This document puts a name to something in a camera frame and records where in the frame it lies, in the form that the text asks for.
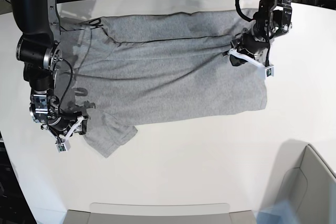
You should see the grey T-shirt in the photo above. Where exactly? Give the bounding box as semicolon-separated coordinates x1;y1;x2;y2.
55;10;267;157

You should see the grey bin at right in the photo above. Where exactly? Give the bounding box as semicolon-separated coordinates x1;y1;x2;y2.
275;145;335;223

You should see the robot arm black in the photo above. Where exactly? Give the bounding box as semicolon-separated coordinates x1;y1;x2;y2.
10;0;87;146
228;0;292;68

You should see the blue object bottom right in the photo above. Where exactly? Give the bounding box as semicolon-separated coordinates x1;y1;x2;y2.
255;200;300;224

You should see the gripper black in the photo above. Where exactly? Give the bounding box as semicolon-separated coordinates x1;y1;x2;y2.
229;28;270;67
41;113;88;142

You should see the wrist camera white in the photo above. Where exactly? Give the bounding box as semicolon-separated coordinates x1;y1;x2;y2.
55;141;70;153
261;65;275;79

